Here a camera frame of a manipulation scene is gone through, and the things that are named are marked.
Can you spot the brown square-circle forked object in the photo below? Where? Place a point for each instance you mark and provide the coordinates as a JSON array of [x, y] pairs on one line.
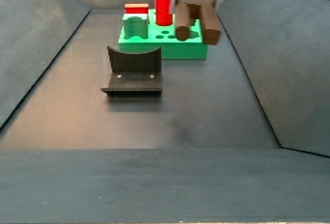
[[189, 10]]

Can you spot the green shape-sorter fixture block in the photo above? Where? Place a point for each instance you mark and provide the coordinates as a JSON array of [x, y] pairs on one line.
[[142, 35]]

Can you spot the black curved regrasp stand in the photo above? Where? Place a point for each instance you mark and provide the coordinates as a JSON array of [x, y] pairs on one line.
[[135, 72]]

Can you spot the red cylinder peg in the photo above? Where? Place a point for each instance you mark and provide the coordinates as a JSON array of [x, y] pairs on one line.
[[163, 15]]

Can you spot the red rectangular block peg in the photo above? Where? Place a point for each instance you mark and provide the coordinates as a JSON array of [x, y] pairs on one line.
[[137, 8]]

